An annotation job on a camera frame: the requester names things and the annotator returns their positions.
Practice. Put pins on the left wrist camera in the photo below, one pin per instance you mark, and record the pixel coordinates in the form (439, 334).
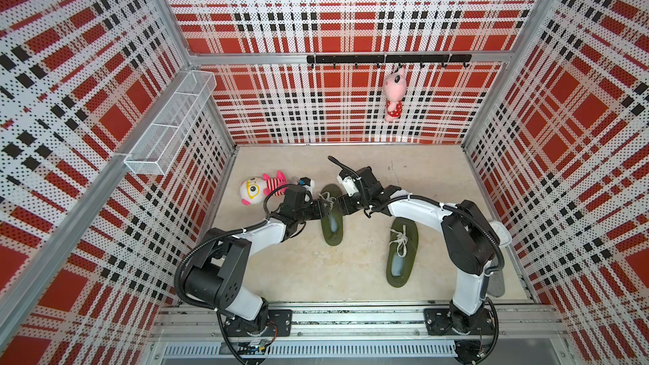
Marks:
(306, 182)

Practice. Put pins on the green shoe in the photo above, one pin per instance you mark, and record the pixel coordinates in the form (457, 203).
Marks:
(331, 221)
(402, 253)

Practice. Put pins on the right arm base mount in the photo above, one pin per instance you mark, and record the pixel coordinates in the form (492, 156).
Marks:
(453, 322)

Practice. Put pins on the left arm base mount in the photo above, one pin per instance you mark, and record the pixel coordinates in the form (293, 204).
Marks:
(269, 323)

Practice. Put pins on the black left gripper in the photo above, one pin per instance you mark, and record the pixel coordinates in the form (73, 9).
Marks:
(318, 207)

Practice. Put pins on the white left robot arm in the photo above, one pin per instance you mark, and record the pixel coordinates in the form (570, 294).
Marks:
(211, 274)

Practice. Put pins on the white wire mesh basket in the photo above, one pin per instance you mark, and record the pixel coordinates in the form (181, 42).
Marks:
(182, 103)

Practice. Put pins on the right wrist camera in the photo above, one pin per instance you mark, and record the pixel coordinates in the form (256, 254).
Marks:
(349, 185)

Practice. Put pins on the white penguin plush toy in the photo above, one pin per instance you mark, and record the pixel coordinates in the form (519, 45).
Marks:
(253, 190)

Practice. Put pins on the grey felt insole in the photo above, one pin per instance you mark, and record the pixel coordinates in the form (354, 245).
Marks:
(496, 284)

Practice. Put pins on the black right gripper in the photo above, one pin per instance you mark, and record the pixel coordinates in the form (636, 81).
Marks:
(345, 205)

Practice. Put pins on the pink hanging plush toy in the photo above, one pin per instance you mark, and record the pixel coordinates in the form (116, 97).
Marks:
(394, 90)

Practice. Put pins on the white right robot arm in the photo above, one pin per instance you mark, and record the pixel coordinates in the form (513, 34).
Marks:
(472, 243)

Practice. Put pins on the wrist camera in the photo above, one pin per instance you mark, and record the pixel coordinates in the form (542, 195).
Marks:
(306, 182)
(349, 185)

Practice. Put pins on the black hook rail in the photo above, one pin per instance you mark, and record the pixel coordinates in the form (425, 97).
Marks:
(442, 59)

